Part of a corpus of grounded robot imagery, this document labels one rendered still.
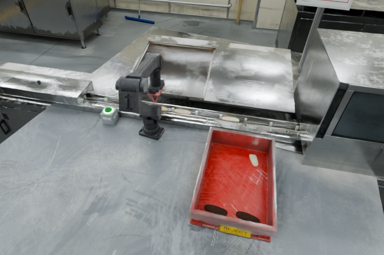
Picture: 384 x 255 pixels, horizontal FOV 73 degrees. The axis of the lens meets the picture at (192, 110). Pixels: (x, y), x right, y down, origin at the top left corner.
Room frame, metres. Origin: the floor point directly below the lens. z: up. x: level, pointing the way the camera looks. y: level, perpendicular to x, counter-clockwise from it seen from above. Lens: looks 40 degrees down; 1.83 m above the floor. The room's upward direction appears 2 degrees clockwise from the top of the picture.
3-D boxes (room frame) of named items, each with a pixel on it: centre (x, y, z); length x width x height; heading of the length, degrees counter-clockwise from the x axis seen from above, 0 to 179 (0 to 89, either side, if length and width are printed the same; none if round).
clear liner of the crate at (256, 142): (0.69, -0.20, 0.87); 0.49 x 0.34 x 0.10; 168
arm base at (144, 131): (1.00, 0.22, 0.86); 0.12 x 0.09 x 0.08; 70
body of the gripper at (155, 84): (1.17, 0.20, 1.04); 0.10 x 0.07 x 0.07; 170
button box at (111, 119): (1.09, 0.46, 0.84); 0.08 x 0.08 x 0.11; 80
